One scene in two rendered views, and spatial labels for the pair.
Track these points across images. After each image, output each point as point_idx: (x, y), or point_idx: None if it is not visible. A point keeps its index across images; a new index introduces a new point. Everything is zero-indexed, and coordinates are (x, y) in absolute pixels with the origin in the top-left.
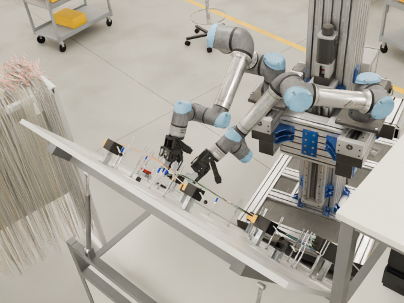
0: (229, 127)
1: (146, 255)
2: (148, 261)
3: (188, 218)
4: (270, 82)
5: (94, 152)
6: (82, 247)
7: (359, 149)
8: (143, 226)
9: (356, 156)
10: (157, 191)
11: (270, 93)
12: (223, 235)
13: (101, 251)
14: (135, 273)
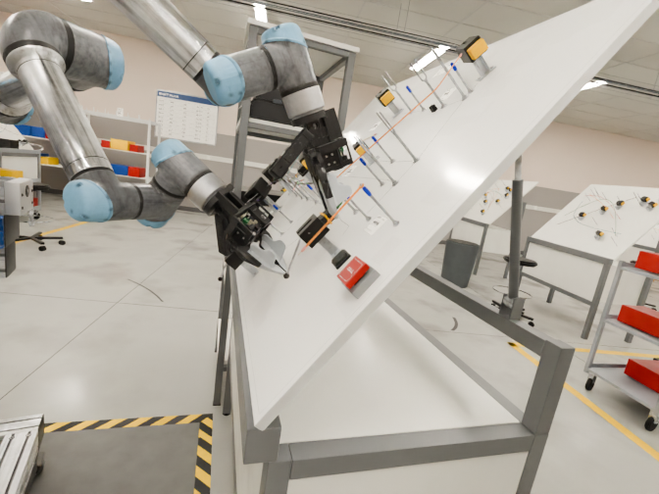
0: (91, 186)
1: (392, 378)
2: (392, 370)
3: (414, 82)
4: None
5: (512, 145)
6: (530, 329)
7: (31, 189)
8: (371, 421)
9: (30, 204)
10: (408, 128)
11: (59, 66)
12: (381, 111)
13: (488, 431)
14: (422, 369)
